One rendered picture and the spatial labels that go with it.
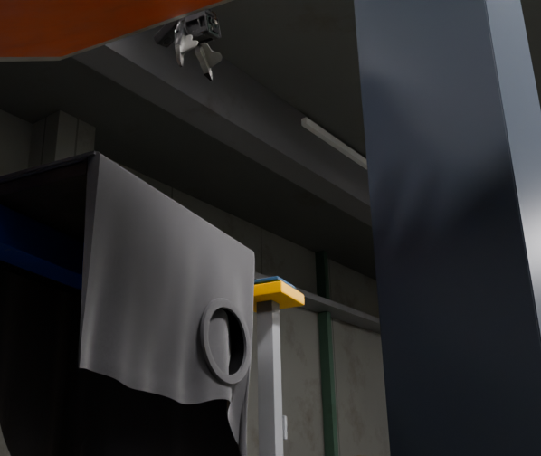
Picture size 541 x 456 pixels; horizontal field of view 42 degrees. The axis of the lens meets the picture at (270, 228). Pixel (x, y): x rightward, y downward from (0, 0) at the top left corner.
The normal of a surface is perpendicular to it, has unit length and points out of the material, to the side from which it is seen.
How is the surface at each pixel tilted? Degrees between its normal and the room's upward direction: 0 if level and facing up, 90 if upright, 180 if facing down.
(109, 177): 92
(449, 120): 90
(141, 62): 90
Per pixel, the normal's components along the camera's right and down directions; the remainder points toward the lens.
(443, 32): -0.60, -0.28
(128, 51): 0.80, -0.24
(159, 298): 0.90, -0.07
